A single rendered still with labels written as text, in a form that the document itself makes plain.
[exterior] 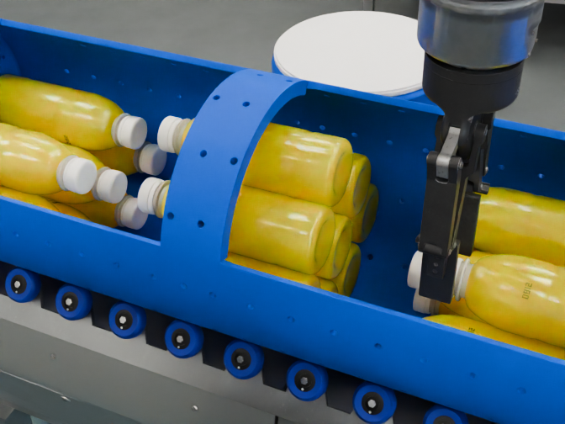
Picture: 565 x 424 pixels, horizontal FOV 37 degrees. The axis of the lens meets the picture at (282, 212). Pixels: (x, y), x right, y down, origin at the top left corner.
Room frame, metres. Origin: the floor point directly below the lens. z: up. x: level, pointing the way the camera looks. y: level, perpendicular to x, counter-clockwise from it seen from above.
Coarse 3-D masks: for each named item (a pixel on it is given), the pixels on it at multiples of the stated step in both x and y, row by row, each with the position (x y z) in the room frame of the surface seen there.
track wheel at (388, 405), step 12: (360, 384) 0.57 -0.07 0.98; (372, 384) 0.56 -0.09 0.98; (360, 396) 0.56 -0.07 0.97; (372, 396) 0.55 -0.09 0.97; (384, 396) 0.55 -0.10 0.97; (360, 408) 0.55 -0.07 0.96; (372, 408) 0.55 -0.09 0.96; (384, 408) 0.54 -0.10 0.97; (372, 420) 0.54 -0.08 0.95; (384, 420) 0.54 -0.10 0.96
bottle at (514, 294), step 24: (480, 264) 0.56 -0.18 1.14; (504, 264) 0.56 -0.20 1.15; (528, 264) 0.55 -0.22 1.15; (552, 264) 0.56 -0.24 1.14; (456, 288) 0.56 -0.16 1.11; (480, 288) 0.54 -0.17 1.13; (504, 288) 0.53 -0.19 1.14; (528, 288) 0.53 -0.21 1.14; (552, 288) 0.53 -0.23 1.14; (480, 312) 0.53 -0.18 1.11; (504, 312) 0.52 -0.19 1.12; (528, 312) 0.51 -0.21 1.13; (552, 312) 0.51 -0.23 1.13; (528, 336) 0.51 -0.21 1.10; (552, 336) 0.50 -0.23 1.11
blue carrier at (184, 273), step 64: (0, 64) 1.00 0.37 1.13; (64, 64) 0.99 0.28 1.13; (128, 64) 0.93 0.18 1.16; (192, 64) 0.83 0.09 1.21; (192, 128) 0.68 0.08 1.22; (256, 128) 0.67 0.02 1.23; (320, 128) 0.84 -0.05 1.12; (384, 128) 0.79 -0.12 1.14; (512, 128) 0.68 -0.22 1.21; (128, 192) 0.90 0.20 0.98; (192, 192) 0.63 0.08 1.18; (384, 192) 0.79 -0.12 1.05; (0, 256) 0.72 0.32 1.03; (64, 256) 0.66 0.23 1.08; (128, 256) 0.63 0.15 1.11; (192, 256) 0.60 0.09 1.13; (384, 256) 0.75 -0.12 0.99; (192, 320) 0.62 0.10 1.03; (256, 320) 0.57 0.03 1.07; (320, 320) 0.54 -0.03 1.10; (384, 320) 0.51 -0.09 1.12; (384, 384) 0.53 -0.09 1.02; (448, 384) 0.49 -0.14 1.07; (512, 384) 0.46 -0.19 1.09
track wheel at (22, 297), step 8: (8, 272) 0.76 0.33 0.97; (16, 272) 0.76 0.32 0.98; (24, 272) 0.75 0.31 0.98; (32, 272) 0.75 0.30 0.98; (8, 280) 0.75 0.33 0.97; (16, 280) 0.75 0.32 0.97; (24, 280) 0.75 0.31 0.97; (32, 280) 0.74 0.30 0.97; (8, 288) 0.75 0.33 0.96; (16, 288) 0.75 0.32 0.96; (24, 288) 0.74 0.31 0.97; (32, 288) 0.74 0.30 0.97; (8, 296) 0.74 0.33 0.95; (16, 296) 0.74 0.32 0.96; (24, 296) 0.73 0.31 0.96; (32, 296) 0.74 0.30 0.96
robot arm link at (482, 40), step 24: (432, 0) 0.55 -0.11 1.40; (456, 0) 0.54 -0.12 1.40; (528, 0) 0.54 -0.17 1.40; (432, 24) 0.55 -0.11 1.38; (456, 24) 0.54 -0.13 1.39; (480, 24) 0.53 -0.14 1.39; (504, 24) 0.53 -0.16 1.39; (528, 24) 0.54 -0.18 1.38; (432, 48) 0.55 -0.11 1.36; (456, 48) 0.54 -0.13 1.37; (480, 48) 0.53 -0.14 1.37; (504, 48) 0.53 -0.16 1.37; (528, 48) 0.54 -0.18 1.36
